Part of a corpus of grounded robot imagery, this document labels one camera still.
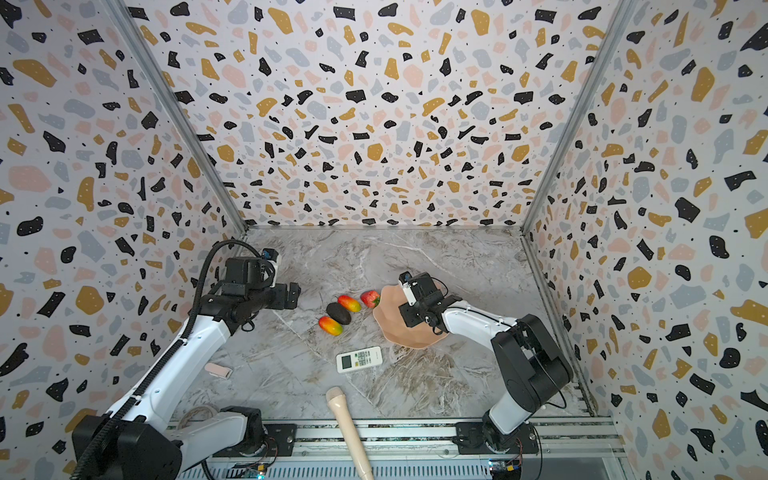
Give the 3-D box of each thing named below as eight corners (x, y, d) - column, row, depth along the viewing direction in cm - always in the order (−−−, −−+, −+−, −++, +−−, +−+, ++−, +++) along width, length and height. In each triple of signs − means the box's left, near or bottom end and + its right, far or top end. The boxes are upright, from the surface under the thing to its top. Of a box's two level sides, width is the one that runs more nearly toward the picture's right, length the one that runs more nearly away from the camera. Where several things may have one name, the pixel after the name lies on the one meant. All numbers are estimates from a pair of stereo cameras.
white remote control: (338, 374, 87) (336, 371, 85) (336, 356, 90) (335, 353, 88) (384, 364, 89) (383, 361, 87) (381, 347, 92) (381, 344, 90)
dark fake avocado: (326, 313, 99) (323, 306, 96) (335, 305, 101) (332, 298, 98) (344, 329, 96) (342, 322, 92) (353, 320, 98) (351, 313, 94)
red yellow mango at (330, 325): (318, 326, 96) (316, 321, 94) (325, 318, 98) (323, 313, 96) (336, 338, 94) (335, 333, 91) (343, 329, 96) (342, 324, 93)
